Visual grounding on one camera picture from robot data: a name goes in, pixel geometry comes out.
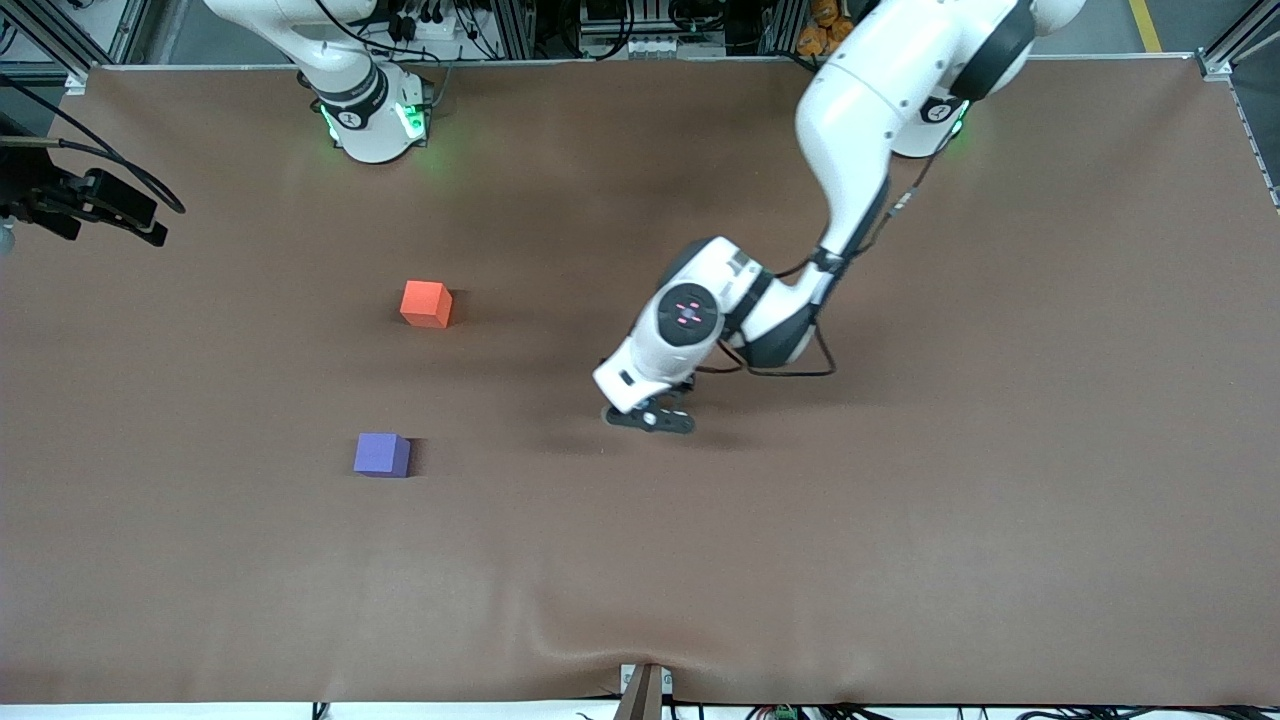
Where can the large table cover mat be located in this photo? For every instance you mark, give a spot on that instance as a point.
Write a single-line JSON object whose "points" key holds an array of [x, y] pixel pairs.
{"points": [[700, 550]]}

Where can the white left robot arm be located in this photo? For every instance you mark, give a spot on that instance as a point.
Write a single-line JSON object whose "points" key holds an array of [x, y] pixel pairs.
{"points": [[850, 130]]}

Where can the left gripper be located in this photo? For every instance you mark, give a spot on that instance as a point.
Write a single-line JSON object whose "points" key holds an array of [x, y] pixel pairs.
{"points": [[686, 384]]}

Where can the white power strip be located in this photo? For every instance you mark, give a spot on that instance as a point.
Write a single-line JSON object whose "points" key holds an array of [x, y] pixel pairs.
{"points": [[425, 25]]}

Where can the orange foam block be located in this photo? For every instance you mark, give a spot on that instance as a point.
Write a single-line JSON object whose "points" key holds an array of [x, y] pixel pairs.
{"points": [[424, 300]]}

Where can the aluminium frame profile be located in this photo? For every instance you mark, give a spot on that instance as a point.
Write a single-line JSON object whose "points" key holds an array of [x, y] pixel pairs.
{"points": [[512, 30], [50, 40], [1225, 55], [130, 30], [780, 30]]}

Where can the table edge clamp bracket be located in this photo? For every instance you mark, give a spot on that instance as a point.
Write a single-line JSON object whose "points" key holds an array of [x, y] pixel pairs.
{"points": [[645, 690]]}

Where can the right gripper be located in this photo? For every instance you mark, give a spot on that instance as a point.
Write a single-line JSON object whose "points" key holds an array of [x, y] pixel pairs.
{"points": [[36, 190]]}

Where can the white terminal block row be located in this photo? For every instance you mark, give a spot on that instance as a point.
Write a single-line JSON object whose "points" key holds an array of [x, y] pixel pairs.
{"points": [[655, 46]]}

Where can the purple foam block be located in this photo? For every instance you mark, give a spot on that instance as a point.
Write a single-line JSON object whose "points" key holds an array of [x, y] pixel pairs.
{"points": [[380, 453]]}

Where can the pile of orange items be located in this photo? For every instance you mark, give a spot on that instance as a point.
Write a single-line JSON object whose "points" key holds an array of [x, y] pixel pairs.
{"points": [[815, 40]]}

